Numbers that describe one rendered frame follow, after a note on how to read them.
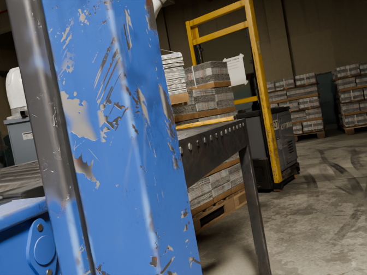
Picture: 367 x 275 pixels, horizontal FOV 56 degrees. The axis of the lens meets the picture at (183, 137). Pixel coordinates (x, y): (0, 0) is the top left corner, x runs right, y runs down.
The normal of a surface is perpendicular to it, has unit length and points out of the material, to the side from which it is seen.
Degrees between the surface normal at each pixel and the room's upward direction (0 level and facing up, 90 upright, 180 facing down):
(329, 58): 90
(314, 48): 90
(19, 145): 90
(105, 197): 90
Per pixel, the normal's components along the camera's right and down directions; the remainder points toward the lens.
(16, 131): 0.24, 0.01
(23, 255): 0.92, -0.14
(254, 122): -0.61, 0.15
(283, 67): -0.35, 0.11
